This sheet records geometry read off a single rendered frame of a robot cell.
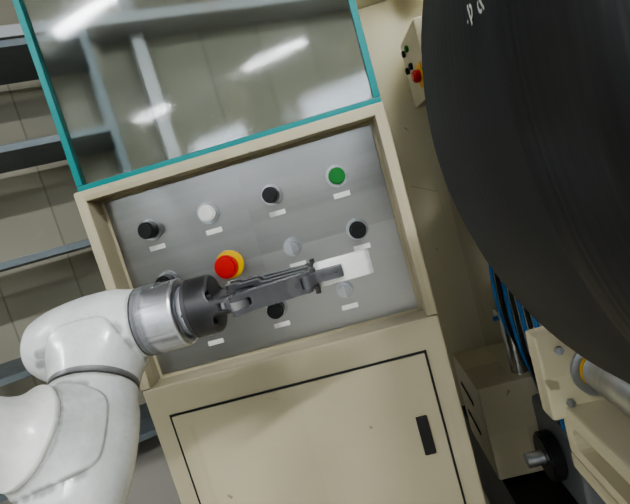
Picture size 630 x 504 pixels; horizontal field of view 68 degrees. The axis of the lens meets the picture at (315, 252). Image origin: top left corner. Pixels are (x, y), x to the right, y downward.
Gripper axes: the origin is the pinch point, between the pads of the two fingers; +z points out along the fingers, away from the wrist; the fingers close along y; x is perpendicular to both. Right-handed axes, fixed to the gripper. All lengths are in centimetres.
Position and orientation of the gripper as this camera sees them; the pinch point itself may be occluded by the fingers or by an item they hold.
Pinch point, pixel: (343, 267)
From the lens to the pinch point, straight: 58.0
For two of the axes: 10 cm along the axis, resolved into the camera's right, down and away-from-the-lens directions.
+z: 9.6, -2.7, -0.8
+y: 0.4, -1.4, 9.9
